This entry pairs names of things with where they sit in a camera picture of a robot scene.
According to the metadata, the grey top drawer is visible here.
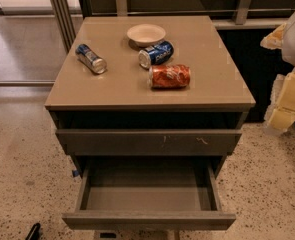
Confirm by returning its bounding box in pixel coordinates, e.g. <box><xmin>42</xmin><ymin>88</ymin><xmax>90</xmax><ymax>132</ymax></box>
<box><xmin>56</xmin><ymin>129</ymin><xmax>241</xmax><ymax>156</ymax></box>

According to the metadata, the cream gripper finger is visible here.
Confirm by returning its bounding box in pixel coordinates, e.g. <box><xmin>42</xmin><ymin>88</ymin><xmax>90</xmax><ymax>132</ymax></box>
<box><xmin>267</xmin><ymin>68</ymin><xmax>295</xmax><ymax>132</ymax></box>
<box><xmin>260</xmin><ymin>23</ymin><xmax>286</xmax><ymax>50</ymax></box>

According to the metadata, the black object on floor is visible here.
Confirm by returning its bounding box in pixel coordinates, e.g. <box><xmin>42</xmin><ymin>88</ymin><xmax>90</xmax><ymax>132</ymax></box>
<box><xmin>25</xmin><ymin>223</ymin><xmax>41</xmax><ymax>240</ymax></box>

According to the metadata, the open middle drawer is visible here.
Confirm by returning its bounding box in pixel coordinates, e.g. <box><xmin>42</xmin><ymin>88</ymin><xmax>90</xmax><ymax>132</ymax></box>
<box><xmin>62</xmin><ymin>157</ymin><xmax>236</xmax><ymax>230</ymax></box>

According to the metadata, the blue pepsi can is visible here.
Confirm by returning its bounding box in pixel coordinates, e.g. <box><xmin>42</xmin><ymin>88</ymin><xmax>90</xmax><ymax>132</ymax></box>
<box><xmin>138</xmin><ymin>41</ymin><xmax>174</xmax><ymax>69</ymax></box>

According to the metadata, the orange soda can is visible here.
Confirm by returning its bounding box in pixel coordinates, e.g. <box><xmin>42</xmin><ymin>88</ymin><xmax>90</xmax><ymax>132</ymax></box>
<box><xmin>149</xmin><ymin>64</ymin><xmax>191</xmax><ymax>89</ymax></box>

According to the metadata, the metal frame post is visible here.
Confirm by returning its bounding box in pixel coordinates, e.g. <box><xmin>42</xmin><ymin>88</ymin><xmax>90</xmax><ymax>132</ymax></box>
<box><xmin>50</xmin><ymin>0</ymin><xmax>76</xmax><ymax>52</ymax></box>

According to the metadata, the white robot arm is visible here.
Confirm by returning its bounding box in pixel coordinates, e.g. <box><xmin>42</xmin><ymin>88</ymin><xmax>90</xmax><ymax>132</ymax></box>
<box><xmin>260</xmin><ymin>12</ymin><xmax>295</xmax><ymax>135</ymax></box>

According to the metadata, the white paper bowl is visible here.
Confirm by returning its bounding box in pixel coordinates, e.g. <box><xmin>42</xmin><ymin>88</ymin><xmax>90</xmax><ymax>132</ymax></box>
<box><xmin>127</xmin><ymin>24</ymin><xmax>166</xmax><ymax>47</ymax></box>

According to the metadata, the grey shelf ledge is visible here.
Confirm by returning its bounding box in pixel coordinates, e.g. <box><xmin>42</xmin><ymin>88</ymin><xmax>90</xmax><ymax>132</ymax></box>
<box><xmin>213</xmin><ymin>18</ymin><xmax>287</xmax><ymax>30</ymax></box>

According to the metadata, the blue silver energy drink can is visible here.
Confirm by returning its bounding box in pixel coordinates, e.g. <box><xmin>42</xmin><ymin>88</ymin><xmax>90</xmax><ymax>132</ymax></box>
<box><xmin>75</xmin><ymin>44</ymin><xmax>107</xmax><ymax>74</ymax></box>

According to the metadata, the grey drawer cabinet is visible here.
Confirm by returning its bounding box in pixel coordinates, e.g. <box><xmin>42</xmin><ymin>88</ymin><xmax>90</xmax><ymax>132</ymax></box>
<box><xmin>44</xmin><ymin>15</ymin><xmax>257</xmax><ymax>240</ymax></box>

